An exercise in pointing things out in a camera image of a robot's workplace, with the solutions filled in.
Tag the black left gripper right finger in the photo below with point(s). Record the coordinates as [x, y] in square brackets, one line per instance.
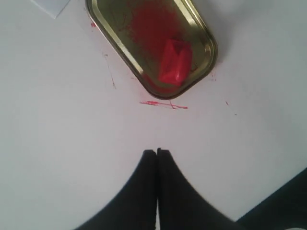
[180, 206]

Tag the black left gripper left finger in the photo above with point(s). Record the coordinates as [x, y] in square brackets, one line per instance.
[135, 205]

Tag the red plastic stamp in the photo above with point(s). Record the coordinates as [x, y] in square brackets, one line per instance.
[176, 62]

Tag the gold metal tin lid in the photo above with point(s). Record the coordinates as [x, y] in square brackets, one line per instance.
[139, 29]

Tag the white paper sheet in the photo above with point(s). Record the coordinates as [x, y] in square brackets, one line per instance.
[51, 7]

